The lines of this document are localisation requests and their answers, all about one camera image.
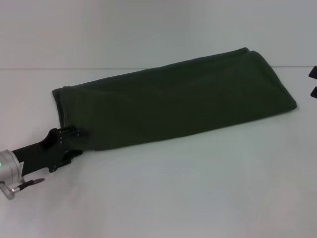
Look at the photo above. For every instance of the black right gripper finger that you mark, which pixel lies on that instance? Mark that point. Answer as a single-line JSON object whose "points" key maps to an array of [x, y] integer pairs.
{"points": [[314, 93], [313, 73]]}

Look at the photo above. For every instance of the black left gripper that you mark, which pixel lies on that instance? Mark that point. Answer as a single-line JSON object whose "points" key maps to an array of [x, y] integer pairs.
{"points": [[42, 153]]}

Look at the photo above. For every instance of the dark green shirt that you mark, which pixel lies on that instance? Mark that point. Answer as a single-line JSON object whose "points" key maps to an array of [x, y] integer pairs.
{"points": [[173, 99]]}

